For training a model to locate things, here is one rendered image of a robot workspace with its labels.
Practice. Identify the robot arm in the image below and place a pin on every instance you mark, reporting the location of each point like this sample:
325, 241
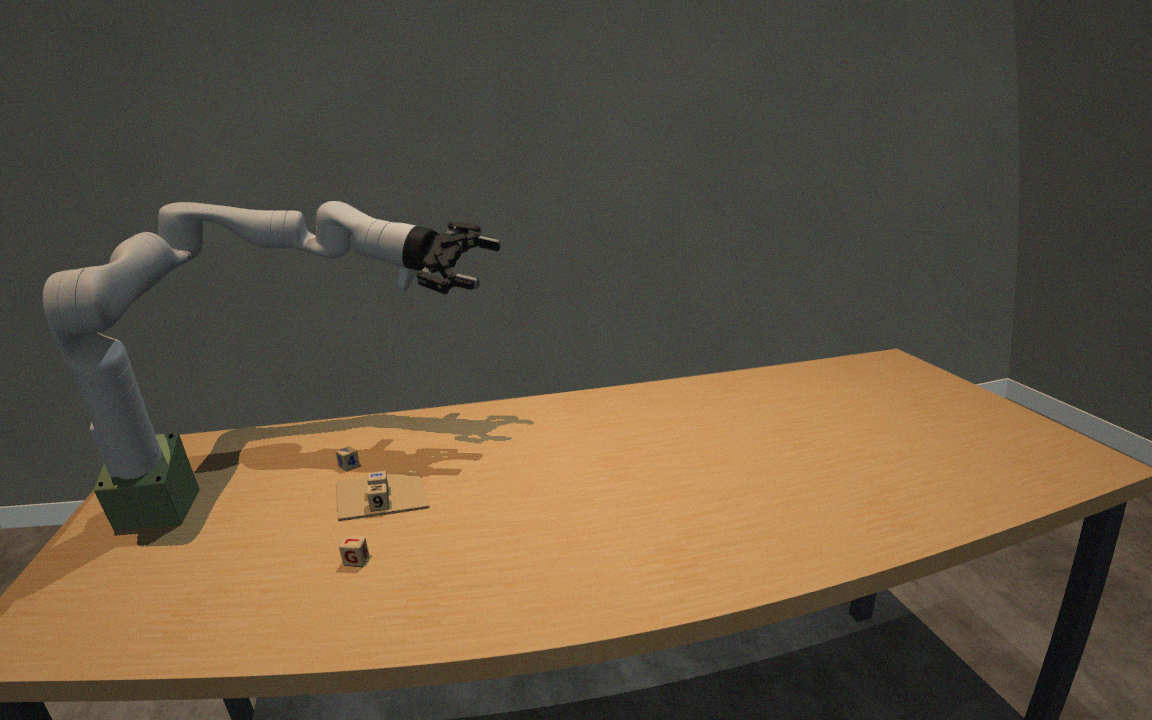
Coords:
93, 299

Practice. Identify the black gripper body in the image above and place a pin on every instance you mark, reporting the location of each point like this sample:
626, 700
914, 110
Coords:
419, 246

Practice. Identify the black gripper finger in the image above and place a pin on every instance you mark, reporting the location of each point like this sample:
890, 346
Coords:
459, 232
428, 280

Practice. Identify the beige letter block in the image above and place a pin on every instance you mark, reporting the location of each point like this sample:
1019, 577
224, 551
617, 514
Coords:
377, 478
354, 551
378, 497
347, 458

